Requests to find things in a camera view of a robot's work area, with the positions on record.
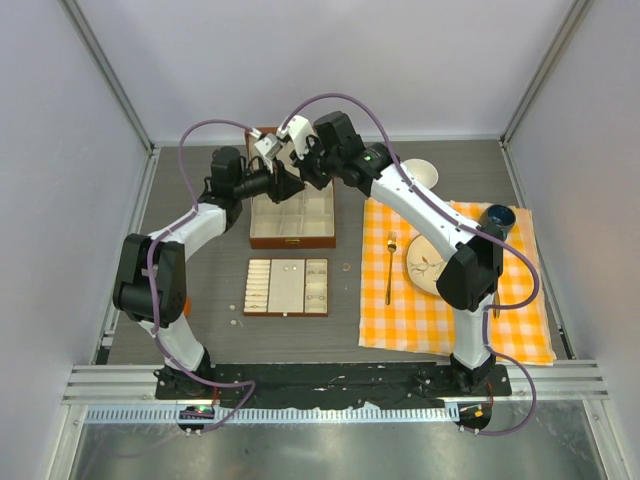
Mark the yellow checkered cloth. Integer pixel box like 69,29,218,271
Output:
359,199,556,365

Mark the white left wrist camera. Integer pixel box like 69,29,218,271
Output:
248,128,282,173

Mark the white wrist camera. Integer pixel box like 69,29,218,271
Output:
248,128,282,173
276,115,314,160

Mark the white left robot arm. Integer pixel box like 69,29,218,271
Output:
113,147,305,399

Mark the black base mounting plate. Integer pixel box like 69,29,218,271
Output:
154,362,512,410

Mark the brown open jewelry box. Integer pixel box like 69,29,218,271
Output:
243,125,337,250

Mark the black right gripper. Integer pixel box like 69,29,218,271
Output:
289,136,341,192

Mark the orange upturned bowl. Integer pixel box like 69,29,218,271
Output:
183,296,192,318

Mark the white ceramic bowl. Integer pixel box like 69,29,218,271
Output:
402,158,439,190

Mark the gold fork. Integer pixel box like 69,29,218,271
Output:
385,231,397,306

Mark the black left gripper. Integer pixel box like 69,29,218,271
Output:
234,157,307,206

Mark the brown jewelry tray insert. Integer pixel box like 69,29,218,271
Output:
243,258,329,317

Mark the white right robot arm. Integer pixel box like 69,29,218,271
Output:
279,111,503,395

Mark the white slotted cable duct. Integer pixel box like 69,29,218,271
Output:
85,404,459,426

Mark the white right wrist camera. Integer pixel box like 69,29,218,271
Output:
276,115,314,160

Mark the gold knife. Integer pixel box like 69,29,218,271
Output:
492,291,500,319

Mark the decorated ceramic plate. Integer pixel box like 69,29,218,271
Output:
405,235,446,297

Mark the dark blue mug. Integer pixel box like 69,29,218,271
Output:
478,204,517,242

